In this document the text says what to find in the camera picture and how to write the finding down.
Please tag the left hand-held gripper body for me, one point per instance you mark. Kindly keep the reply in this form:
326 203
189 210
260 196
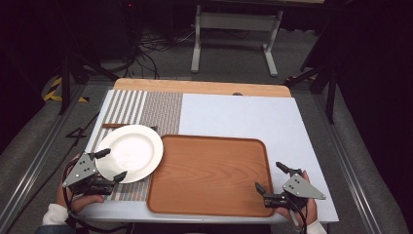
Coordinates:
79 170

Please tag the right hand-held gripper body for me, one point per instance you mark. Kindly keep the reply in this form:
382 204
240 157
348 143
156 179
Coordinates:
302 188

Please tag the white round plate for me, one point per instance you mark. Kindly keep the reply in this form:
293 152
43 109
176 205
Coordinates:
134 152

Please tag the person's right hand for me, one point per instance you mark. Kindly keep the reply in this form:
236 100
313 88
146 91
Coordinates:
308 213

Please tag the person's left hand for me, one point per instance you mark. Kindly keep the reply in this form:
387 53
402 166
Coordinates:
82 202

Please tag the brown wooden chopsticks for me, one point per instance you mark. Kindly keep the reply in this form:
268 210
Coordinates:
112 125

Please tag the wooden tray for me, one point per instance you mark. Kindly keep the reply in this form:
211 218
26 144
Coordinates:
207 175

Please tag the person's leg in jeans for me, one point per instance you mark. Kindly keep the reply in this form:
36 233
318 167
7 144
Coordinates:
53 230

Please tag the striped woven placemat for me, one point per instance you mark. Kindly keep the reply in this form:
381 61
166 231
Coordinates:
160 110

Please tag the yellow black hazard tape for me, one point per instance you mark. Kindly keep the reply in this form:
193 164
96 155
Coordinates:
53 91

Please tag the black tripod stand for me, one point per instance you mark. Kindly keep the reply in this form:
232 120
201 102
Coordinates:
66 81

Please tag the black metal stand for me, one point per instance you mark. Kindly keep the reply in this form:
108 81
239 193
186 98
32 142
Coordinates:
328 81

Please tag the aluminium floor rail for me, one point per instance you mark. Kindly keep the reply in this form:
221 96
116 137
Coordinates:
350 169
29 172

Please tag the white metal desk frame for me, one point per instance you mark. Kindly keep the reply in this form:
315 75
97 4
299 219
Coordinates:
235 22

